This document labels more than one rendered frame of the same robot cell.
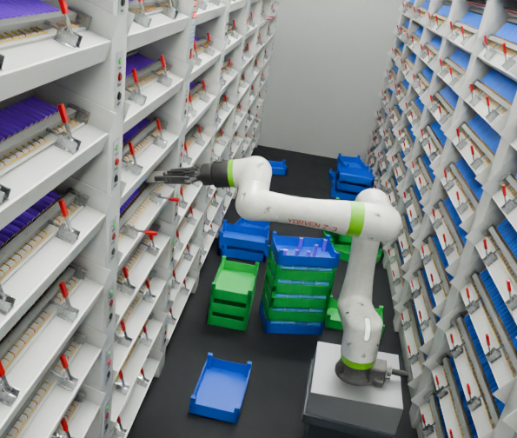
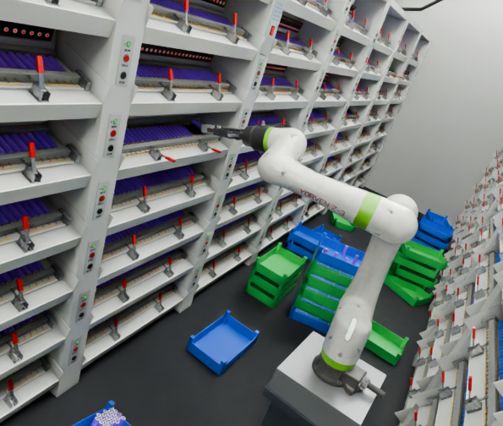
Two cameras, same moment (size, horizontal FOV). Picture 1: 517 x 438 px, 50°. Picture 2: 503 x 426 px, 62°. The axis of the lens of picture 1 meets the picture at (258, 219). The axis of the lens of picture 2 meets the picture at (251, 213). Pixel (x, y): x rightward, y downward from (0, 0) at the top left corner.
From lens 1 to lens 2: 0.62 m
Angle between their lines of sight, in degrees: 18
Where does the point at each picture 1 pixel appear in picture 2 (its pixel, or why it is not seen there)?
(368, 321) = (355, 322)
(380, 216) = (392, 214)
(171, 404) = (176, 336)
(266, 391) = (261, 362)
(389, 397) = (352, 407)
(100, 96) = not seen: outside the picture
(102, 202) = (101, 91)
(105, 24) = not seen: outside the picture
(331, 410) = (291, 395)
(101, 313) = (86, 201)
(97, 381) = (74, 267)
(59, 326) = (15, 180)
